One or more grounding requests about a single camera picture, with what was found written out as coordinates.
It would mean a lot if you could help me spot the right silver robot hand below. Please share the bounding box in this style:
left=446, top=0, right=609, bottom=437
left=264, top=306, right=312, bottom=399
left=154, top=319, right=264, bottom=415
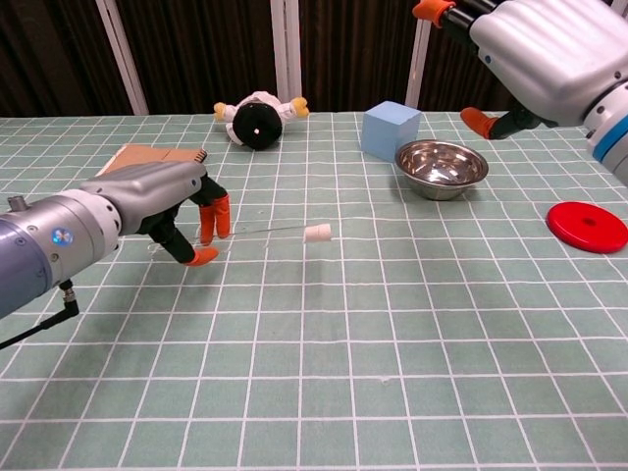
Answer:
left=411, top=0, right=628, bottom=141

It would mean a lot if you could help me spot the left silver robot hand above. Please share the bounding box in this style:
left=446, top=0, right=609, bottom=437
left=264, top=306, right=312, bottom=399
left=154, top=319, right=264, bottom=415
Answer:
left=79, top=160, right=232, bottom=268

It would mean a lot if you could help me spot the transparent glass test tube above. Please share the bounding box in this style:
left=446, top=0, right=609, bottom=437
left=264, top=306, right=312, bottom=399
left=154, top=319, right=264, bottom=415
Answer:
left=146, top=223, right=315, bottom=256

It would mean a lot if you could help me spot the small white rubber stopper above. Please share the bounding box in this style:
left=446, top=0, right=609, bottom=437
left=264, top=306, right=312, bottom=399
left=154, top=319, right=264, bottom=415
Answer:
left=303, top=223, right=333, bottom=244

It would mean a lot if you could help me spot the brown spiral notebook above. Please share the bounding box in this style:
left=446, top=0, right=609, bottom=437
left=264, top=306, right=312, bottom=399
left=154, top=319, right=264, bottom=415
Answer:
left=95, top=143, right=208, bottom=178

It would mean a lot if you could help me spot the white plush doll black head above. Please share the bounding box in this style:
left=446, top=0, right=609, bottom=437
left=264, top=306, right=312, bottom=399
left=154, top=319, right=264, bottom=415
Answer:
left=213, top=90, right=311, bottom=152

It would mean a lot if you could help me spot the dark brown curtain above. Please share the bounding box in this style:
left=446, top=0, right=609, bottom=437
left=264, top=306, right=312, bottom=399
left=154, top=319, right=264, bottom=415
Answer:
left=0, top=0, right=628, bottom=118

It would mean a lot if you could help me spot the stainless steel bowl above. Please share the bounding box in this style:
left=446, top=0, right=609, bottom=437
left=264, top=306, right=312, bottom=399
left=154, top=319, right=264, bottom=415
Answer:
left=394, top=139, right=490, bottom=201

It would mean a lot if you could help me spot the light blue foam cube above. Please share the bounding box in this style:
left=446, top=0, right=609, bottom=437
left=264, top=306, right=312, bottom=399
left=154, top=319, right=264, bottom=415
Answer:
left=361, top=100, right=423, bottom=162

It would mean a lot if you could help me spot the red plastic disc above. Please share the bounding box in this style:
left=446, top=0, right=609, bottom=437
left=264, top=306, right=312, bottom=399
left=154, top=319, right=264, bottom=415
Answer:
left=547, top=201, right=628, bottom=254

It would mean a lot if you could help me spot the green checkered tablecloth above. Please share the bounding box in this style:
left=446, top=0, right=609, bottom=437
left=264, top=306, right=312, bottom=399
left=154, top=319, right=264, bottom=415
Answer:
left=0, top=103, right=628, bottom=471

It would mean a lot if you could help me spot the white frame post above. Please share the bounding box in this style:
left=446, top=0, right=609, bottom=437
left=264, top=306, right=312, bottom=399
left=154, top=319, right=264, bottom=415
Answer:
left=95, top=0, right=150, bottom=117
left=270, top=0, right=304, bottom=107
left=404, top=0, right=437, bottom=110

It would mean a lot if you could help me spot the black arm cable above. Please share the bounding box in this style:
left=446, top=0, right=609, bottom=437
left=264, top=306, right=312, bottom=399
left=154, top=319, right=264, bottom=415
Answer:
left=0, top=279, right=80, bottom=350

